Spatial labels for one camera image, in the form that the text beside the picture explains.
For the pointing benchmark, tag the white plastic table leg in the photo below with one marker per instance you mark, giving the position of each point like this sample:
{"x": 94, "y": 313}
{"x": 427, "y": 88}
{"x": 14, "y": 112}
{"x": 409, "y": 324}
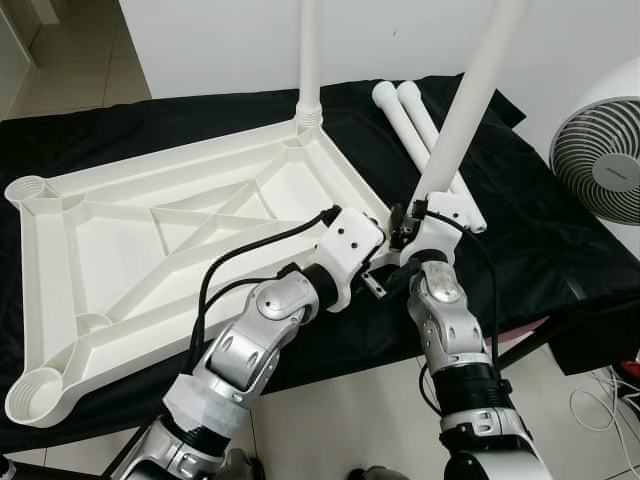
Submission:
{"x": 395, "y": 115}
{"x": 310, "y": 50}
{"x": 418, "y": 108}
{"x": 465, "y": 100}

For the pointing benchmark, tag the white plastic table top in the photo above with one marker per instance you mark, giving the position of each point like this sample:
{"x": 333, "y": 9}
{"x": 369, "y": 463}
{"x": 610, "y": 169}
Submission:
{"x": 100, "y": 270}

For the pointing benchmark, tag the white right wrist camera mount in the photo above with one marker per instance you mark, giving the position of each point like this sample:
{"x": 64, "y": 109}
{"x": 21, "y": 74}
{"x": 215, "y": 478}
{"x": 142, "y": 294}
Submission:
{"x": 440, "y": 235}

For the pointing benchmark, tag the grey left robot foot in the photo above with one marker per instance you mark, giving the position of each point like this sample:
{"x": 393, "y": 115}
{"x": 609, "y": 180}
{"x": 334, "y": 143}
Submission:
{"x": 235, "y": 465}

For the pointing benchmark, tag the grey robot foot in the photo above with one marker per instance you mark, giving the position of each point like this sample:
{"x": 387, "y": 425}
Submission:
{"x": 235, "y": 465}
{"x": 375, "y": 472}

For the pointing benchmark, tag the black tablecloth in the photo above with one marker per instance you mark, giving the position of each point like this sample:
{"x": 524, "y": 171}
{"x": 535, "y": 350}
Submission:
{"x": 560, "y": 200}

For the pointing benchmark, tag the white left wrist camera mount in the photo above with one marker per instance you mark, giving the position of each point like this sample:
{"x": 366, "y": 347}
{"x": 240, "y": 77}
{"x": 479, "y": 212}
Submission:
{"x": 345, "y": 240}

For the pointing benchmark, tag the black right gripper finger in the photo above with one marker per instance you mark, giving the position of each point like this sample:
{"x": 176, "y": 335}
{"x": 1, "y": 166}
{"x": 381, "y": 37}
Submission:
{"x": 394, "y": 228}

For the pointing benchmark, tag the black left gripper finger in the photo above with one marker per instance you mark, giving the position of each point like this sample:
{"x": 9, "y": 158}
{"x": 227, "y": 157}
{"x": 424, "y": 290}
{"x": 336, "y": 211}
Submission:
{"x": 400, "y": 278}
{"x": 381, "y": 230}

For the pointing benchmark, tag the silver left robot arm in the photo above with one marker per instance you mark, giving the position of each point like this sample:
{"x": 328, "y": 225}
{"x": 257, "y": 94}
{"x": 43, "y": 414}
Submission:
{"x": 240, "y": 340}

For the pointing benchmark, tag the white round fan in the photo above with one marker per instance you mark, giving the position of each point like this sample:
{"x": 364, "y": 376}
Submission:
{"x": 600, "y": 170}

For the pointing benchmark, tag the pink cloth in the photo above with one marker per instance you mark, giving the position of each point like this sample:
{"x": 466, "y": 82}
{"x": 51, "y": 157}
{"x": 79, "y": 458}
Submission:
{"x": 520, "y": 335}

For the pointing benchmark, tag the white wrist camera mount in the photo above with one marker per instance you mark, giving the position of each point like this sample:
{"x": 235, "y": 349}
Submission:
{"x": 440, "y": 235}
{"x": 345, "y": 240}

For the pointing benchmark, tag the grey right robot foot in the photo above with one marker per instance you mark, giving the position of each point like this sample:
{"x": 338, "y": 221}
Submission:
{"x": 375, "y": 472}

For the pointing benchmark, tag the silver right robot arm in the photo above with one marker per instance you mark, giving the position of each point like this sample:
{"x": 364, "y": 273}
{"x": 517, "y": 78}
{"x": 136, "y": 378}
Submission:
{"x": 450, "y": 330}

